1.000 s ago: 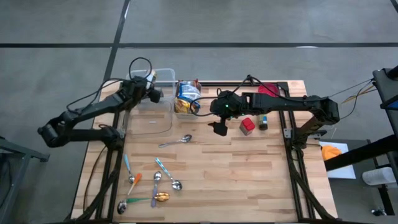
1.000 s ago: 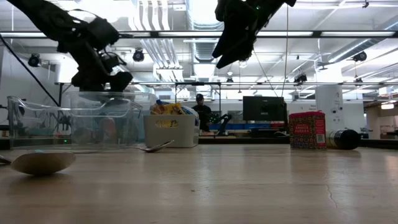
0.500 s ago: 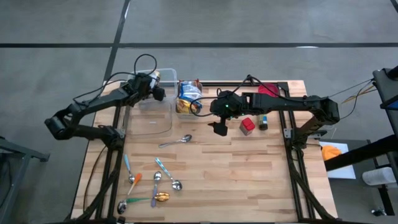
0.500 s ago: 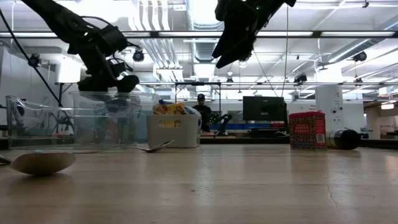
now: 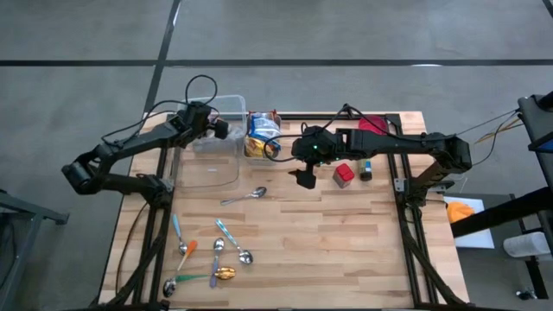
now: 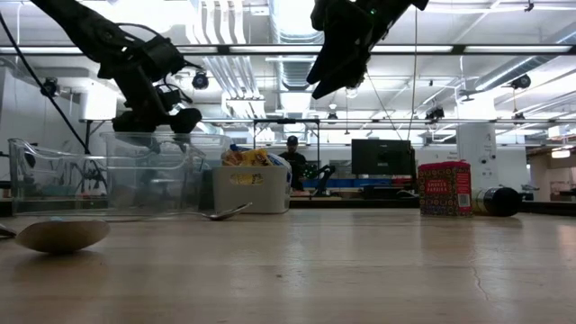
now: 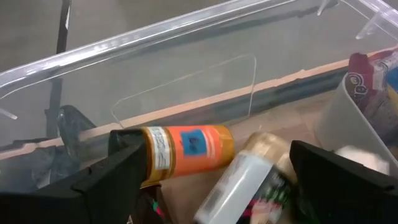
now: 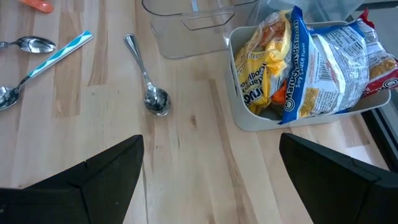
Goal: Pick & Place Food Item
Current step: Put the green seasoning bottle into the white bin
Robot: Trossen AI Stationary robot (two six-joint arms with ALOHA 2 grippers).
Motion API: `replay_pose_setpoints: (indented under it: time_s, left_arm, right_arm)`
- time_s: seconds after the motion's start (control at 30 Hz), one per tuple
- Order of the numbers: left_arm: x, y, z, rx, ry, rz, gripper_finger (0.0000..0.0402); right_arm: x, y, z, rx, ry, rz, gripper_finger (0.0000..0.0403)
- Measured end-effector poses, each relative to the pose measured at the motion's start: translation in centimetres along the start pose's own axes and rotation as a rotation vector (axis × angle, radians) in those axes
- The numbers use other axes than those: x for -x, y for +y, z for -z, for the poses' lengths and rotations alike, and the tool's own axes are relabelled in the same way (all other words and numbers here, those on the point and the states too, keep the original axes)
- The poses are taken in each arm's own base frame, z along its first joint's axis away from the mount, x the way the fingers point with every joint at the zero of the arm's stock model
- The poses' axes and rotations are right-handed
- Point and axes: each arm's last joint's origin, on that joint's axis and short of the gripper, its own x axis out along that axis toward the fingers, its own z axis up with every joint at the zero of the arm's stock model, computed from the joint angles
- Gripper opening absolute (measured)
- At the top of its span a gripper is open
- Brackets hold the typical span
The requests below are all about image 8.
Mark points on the all-metal spoon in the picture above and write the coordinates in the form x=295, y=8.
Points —
x=157, y=99

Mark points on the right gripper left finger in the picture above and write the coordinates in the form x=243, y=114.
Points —
x=93, y=193

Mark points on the small grey plastic bin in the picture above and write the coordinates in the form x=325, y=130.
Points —
x=248, y=121

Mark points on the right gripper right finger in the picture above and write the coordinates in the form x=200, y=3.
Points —
x=335, y=193

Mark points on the red silver ramen pack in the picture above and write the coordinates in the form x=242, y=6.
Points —
x=382, y=68

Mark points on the low clear plastic tray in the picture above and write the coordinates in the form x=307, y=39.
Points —
x=192, y=43

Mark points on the orange ramen pack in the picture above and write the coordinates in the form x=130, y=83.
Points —
x=279, y=95

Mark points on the blue ramen pack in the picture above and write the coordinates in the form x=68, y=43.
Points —
x=326, y=71

